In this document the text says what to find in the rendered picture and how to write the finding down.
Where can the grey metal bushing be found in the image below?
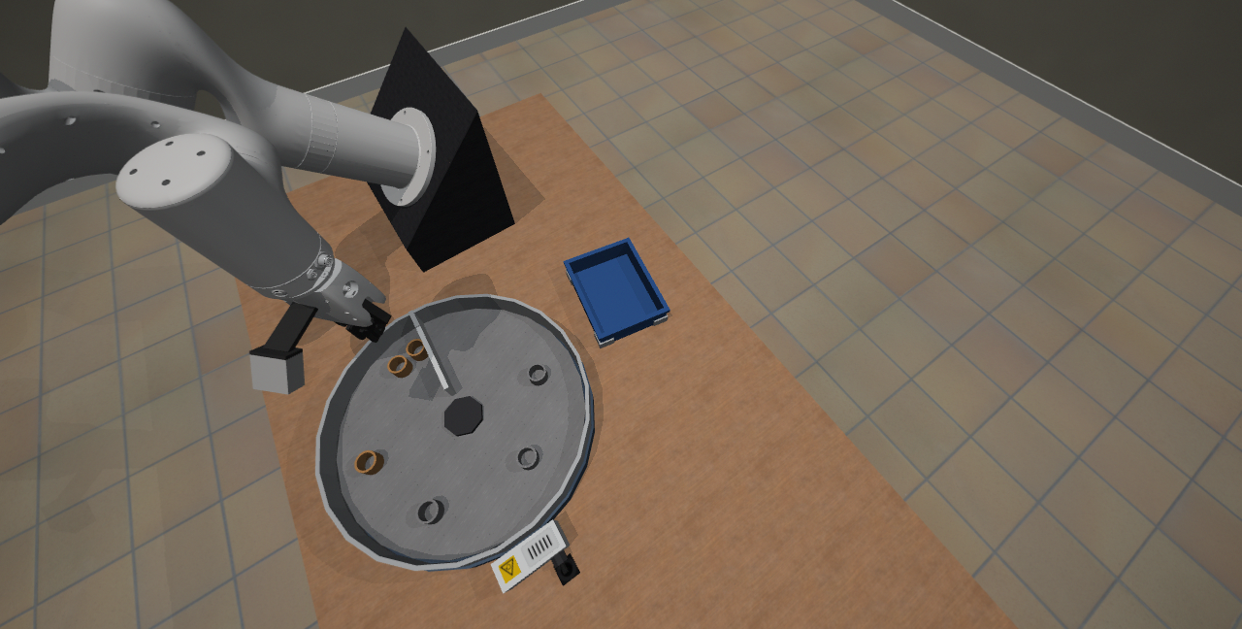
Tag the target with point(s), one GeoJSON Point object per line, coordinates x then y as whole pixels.
{"type": "Point", "coordinates": [420, 511]}
{"type": "Point", "coordinates": [534, 367]}
{"type": "Point", "coordinates": [519, 454]}

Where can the bronze bushing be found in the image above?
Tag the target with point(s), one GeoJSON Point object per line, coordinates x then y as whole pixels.
{"type": "Point", "coordinates": [362, 458]}
{"type": "Point", "coordinates": [394, 363]}
{"type": "Point", "coordinates": [412, 346]}

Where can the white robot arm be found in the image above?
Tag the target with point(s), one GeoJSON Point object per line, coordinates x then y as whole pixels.
{"type": "Point", "coordinates": [123, 80]}

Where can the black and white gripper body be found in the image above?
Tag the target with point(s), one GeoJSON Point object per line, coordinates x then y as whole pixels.
{"type": "Point", "coordinates": [339, 294]}

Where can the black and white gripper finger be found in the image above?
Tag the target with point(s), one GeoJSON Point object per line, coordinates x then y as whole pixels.
{"type": "Point", "coordinates": [354, 330]}
{"type": "Point", "coordinates": [379, 319]}

